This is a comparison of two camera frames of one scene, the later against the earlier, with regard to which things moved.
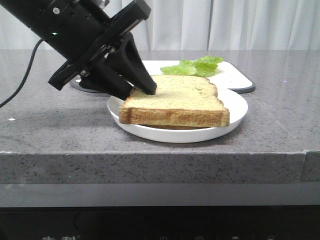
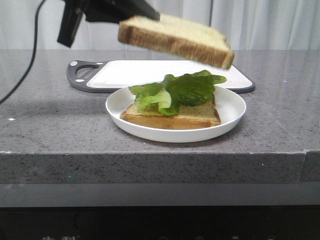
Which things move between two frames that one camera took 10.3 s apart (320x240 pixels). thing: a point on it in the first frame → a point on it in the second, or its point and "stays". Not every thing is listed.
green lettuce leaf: [203, 66] → [188, 89]
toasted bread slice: [179, 101] → [180, 38]
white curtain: [213, 25] stays
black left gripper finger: [105, 81] → [106, 13]
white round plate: [236, 105] stays
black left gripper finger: [127, 58] → [138, 7]
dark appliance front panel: [282, 222] stays
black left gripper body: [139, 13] → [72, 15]
